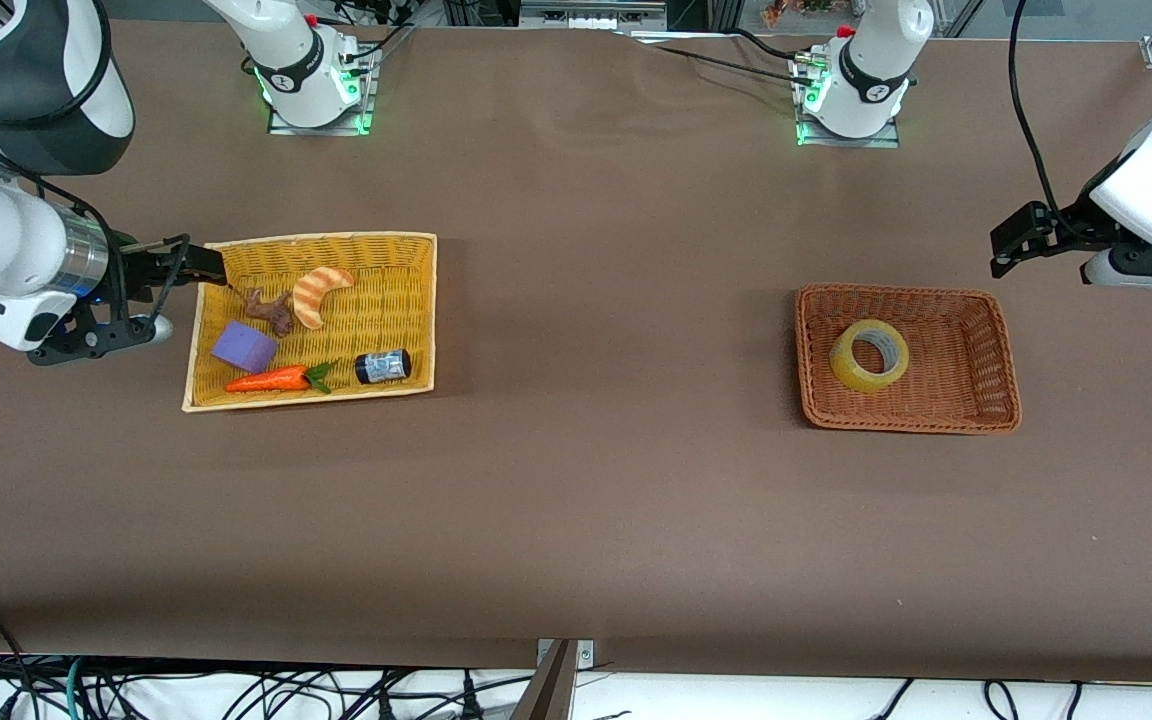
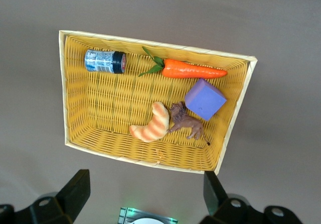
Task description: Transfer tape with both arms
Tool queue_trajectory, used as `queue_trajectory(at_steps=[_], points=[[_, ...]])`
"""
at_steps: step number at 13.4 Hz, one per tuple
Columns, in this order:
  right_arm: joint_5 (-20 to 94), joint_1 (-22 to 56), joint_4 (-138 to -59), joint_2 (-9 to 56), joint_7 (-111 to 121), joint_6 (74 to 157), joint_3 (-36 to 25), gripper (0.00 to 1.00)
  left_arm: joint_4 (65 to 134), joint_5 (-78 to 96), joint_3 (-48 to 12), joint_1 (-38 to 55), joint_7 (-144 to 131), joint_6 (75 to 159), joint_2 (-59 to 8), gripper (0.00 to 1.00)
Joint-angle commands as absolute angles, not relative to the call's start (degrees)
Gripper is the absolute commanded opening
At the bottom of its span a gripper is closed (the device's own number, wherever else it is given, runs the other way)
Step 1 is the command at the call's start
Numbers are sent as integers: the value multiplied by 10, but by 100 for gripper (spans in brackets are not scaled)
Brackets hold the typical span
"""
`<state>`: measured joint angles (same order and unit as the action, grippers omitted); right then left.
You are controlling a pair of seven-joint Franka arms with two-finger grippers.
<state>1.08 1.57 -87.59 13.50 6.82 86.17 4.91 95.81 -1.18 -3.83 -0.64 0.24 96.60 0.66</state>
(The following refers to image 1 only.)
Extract dark brown post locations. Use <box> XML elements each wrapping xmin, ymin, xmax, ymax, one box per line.
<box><xmin>509</xmin><ymin>640</ymin><xmax>579</xmax><ymax>720</ymax></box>

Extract striped toy croissant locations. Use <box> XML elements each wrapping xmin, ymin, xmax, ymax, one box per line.
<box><xmin>292</xmin><ymin>266</ymin><xmax>356</xmax><ymax>331</ymax></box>

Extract clear yellowish tape roll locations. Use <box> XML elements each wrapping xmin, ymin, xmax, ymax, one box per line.
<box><xmin>829</xmin><ymin>319</ymin><xmax>911</xmax><ymax>395</ymax></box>

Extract grey equipment box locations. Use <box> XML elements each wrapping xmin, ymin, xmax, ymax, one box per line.
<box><xmin>519</xmin><ymin>0</ymin><xmax>669</xmax><ymax>31</ymax></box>

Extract small black can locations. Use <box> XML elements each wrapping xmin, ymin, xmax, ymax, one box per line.
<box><xmin>354</xmin><ymin>348</ymin><xmax>412</xmax><ymax>386</ymax></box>

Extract colourful background objects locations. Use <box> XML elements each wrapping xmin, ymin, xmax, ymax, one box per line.
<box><xmin>761</xmin><ymin>0</ymin><xmax>837</xmax><ymax>26</ymax></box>

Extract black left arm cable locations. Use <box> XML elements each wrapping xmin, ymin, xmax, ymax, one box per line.
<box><xmin>1008</xmin><ymin>0</ymin><xmax>1077</xmax><ymax>241</ymax></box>

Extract black base cable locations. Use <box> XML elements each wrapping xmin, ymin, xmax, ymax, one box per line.
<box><xmin>336</xmin><ymin>20</ymin><xmax>417</xmax><ymax>63</ymax></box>

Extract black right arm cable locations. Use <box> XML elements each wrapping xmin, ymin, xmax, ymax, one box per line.
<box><xmin>0</xmin><ymin>0</ymin><xmax>193</xmax><ymax>326</ymax></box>

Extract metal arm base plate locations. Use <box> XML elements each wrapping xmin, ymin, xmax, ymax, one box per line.
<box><xmin>268</xmin><ymin>45</ymin><xmax>377</xmax><ymax>137</ymax></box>
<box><xmin>796</xmin><ymin>55</ymin><xmax>901</xmax><ymax>150</ymax></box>

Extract black cable on table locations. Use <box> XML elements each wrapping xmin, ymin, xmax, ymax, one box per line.
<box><xmin>648</xmin><ymin>42</ymin><xmax>812</xmax><ymax>83</ymax></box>
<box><xmin>731</xmin><ymin>26</ymin><xmax>807</xmax><ymax>63</ymax></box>

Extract metal table edge bracket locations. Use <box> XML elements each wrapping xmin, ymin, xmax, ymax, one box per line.
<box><xmin>536</xmin><ymin>638</ymin><xmax>596</xmax><ymax>669</ymax></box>

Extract yellow wicker basket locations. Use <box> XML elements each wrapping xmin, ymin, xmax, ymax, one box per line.
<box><xmin>181</xmin><ymin>232</ymin><xmax>439</xmax><ymax>413</ymax></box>

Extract brown wicker basket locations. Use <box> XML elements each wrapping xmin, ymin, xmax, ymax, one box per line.
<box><xmin>794</xmin><ymin>283</ymin><xmax>1023</xmax><ymax>437</ymax></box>

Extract brown toy root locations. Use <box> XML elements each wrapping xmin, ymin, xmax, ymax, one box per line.
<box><xmin>228</xmin><ymin>283</ymin><xmax>295</xmax><ymax>338</ymax></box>

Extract purple foam block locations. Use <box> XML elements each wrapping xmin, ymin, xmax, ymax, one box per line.
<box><xmin>211</xmin><ymin>319</ymin><xmax>279</xmax><ymax>374</ymax></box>

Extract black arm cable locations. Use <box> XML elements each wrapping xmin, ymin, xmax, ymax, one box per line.
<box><xmin>0</xmin><ymin>0</ymin><xmax>193</xmax><ymax>326</ymax></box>
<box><xmin>1008</xmin><ymin>0</ymin><xmax>1077</xmax><ymax>241</ymax></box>

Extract orange toy carrot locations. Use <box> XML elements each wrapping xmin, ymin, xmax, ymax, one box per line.
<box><xmin>223</xmin><ymin>360</ymin><xmax>339</xmax><ymax>396</ymax></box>

